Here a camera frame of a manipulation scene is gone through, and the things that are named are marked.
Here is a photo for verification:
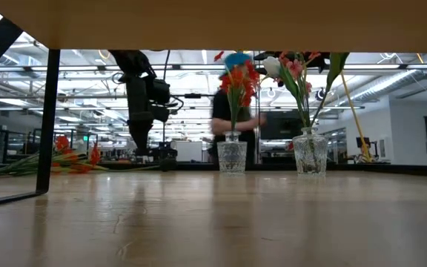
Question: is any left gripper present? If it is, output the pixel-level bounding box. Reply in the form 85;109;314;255
124;72;156;157

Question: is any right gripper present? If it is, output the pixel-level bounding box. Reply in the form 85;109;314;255
254;51;330;74

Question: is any pink blossom spray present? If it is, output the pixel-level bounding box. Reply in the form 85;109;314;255
277;50;322;129

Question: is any cut glass vase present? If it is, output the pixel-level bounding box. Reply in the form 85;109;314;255
292;126;329;177
216;131;248;174

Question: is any black background robot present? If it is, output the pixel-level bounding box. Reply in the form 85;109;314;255
150;142;179;163

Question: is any white panel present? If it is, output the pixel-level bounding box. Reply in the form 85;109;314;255
176;140;203;163

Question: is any large black monitor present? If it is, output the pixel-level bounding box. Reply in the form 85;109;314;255
259;110;311;141

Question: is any person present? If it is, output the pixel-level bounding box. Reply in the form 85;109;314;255
208;51;268;170

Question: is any black metal cage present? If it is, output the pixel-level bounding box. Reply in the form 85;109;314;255
0;125;99;164

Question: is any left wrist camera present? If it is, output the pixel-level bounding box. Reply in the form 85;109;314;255
150;77;173;124

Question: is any yellow cable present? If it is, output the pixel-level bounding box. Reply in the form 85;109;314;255
341;72;372;163

